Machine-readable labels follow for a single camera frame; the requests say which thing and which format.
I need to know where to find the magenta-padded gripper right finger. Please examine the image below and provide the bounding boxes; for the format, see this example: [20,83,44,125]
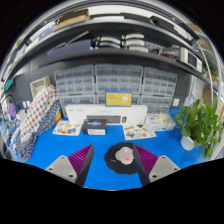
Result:
[132,143,182,187]

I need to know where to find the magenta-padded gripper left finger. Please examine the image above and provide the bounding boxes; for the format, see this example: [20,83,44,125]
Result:
[44,143,95,187]

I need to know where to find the beige pink computer mouse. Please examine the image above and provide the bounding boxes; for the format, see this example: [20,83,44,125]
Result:
[114,147,135,165]

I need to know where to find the black flower-shaped mouse pad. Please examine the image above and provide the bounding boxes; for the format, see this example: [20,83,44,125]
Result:
[104,142,139,176]

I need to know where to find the navy polka dot cloth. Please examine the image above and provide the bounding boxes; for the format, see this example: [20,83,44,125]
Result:
[14,99,63,163]

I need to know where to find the white disposable glove box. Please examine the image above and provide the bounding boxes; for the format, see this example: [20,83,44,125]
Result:
[143,113,176,133]

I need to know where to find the small black product box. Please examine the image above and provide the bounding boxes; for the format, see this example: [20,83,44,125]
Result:
[81,118,108,136]

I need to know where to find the white keyboard packaging box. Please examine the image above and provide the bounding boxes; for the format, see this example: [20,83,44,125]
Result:
[65,104,149,127]

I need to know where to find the green potted plant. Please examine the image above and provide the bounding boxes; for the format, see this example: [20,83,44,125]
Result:
[174,96,224,161]

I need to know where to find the checkered red blue cloth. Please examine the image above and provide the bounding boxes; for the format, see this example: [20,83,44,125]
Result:
[19,84,59,143]

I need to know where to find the yellow and blue box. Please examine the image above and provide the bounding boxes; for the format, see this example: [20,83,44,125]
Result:
[105,89,134,108]

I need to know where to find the white woven basket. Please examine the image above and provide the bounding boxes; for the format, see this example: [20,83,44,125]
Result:
[29,75,53,99]

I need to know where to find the grey pegboard panel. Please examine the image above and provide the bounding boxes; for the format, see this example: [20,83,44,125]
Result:
[12,58,58,101]

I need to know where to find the grey wall shelf unit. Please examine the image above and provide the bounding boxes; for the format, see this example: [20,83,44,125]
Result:
[6,8,224,98]

